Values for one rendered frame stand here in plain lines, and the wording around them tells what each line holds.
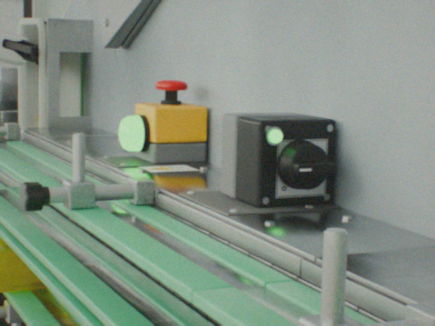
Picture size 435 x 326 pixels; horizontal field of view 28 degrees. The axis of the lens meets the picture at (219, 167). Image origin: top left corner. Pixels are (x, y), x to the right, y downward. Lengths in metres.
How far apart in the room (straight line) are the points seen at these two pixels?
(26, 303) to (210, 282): 0.56
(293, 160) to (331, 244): 0.33
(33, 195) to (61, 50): 0.69
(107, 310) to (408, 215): 0.28
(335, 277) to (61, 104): 1.11
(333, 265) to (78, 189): 0.45
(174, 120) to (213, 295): 0.49
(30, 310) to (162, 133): 0.28
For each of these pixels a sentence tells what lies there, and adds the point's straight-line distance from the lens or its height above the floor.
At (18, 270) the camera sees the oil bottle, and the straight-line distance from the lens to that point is 1.17.
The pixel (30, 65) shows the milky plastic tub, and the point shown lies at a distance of 1.65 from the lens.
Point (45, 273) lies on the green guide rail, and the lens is 0.99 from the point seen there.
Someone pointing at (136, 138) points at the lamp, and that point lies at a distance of 1.03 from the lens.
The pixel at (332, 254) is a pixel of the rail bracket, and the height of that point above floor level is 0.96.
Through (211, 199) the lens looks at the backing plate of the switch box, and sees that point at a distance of 0.81.
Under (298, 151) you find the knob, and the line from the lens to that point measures 0.76.
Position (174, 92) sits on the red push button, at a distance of 1.06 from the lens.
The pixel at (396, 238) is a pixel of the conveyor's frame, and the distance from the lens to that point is 0.69.
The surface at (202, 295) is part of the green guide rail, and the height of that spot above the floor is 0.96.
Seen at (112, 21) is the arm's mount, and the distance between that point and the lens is 1.30.
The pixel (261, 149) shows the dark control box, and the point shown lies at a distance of 0.76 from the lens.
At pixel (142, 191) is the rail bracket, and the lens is 0.87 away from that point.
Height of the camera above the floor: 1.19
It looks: 25 degrees down
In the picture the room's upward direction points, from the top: 92 degrees counter-clockwise
